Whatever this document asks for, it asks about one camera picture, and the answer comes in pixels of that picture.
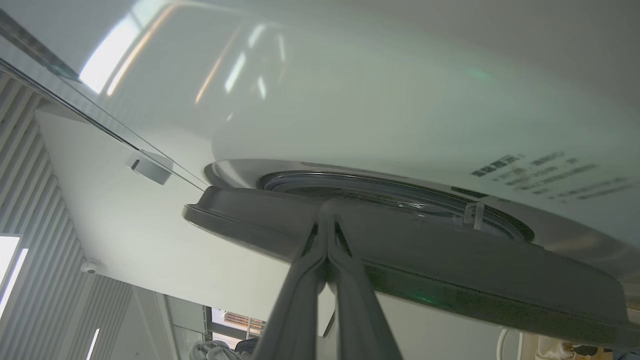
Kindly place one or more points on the white front-load washing machine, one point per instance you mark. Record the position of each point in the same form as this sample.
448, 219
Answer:
360, 100

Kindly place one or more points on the white dome security camera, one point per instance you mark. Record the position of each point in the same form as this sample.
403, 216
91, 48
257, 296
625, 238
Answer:
90, 267

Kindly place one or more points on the dark grey glass washer door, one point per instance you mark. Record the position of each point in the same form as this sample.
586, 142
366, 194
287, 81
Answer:
450, 260

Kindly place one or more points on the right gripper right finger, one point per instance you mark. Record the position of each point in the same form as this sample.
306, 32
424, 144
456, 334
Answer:
357, 320

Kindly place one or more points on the window with dark frame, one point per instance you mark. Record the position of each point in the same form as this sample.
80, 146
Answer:
235, 322

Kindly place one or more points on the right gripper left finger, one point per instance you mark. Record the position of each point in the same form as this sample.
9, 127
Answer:
295, 310

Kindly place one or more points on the small white round sensor box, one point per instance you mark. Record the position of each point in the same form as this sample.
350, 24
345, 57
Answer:
150, 167

